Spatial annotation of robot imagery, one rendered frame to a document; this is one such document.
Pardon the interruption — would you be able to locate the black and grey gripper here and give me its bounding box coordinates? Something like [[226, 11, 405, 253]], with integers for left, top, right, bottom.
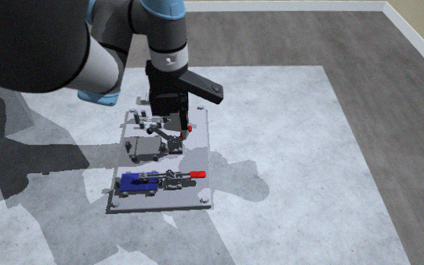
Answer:
[[145, 60, 189, 140]]

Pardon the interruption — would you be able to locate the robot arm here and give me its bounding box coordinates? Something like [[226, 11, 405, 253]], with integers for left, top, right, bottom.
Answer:
[[0, 0, 223, 107]]

